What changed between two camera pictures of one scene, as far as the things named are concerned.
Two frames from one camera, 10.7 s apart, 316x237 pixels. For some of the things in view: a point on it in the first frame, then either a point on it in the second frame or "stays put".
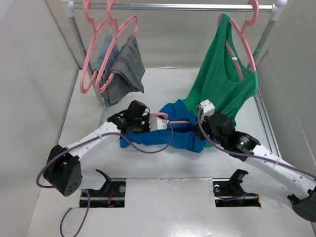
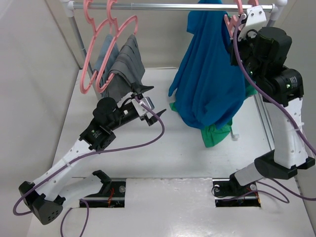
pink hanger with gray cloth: (117, 30) stays put
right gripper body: (207, 128) to (246, 48)
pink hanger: (166, 116) to (234, 22)
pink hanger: (91, 20) stays put
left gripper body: (141, 125) to (126, 116)
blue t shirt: (181, 132) to (209, 86)
